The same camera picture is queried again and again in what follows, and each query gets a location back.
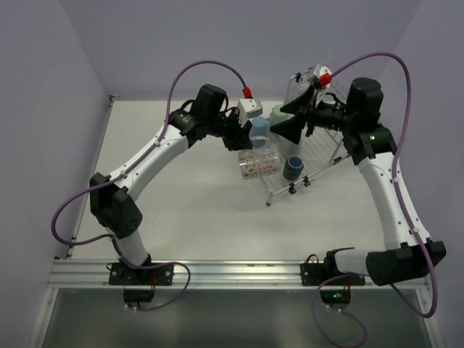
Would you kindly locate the light blue plastic cup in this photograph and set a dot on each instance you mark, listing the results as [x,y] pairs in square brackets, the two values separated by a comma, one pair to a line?
[259,132]

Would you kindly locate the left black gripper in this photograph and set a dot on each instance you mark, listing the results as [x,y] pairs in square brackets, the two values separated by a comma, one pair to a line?
[235,135]

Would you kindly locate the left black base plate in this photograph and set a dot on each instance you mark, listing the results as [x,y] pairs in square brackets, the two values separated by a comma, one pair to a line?
[121,274]

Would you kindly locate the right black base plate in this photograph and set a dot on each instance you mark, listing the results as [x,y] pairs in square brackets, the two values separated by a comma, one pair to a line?
[314,271]

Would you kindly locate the black controller box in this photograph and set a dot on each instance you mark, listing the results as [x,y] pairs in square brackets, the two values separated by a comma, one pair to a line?
[136,297]
[339,298]

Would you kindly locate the metal wire dish rack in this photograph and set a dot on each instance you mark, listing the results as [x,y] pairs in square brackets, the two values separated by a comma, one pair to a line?
[319,152]

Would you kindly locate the dark blue ceramic cup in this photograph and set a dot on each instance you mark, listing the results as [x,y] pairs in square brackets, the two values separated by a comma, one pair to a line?
[293,168]

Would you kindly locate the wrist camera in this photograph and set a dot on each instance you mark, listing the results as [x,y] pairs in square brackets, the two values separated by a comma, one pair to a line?
[248,109]
[321,77]

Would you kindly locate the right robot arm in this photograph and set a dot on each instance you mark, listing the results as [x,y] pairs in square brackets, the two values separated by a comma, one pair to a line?
[409,252]

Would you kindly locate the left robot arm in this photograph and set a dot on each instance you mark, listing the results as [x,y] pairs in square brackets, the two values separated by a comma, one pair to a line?
[113,197]

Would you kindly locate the white patterned ceramic mug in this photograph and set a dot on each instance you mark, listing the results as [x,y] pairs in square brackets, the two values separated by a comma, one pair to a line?
[259,161]

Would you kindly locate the aluminium mounting rail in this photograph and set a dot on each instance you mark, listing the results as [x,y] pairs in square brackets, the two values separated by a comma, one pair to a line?
[235,275]

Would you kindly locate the right black controller box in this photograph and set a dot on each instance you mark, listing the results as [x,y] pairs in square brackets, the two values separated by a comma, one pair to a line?
[339,298]

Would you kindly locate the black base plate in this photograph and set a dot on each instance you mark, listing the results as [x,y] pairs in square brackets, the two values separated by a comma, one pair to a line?
[121,274]
[314,271]

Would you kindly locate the grey ceramic mug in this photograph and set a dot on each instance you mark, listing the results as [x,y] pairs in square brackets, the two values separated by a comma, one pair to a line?
[288,148]

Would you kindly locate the clear glass on rack top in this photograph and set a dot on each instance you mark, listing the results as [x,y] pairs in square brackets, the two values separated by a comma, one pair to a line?
[329,58]

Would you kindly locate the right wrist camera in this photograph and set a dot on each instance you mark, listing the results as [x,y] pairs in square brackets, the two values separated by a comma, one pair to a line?
[321,77]

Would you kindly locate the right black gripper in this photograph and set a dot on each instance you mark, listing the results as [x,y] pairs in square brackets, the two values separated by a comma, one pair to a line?
[309,115]

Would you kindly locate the light green plastic cup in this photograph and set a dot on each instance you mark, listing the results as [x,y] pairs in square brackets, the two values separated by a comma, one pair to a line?
[277,116]

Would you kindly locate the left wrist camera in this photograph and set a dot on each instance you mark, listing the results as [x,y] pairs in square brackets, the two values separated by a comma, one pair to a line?
[248,109]

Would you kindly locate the left black controller box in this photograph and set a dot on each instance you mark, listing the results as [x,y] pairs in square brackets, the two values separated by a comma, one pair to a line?
[136,297]

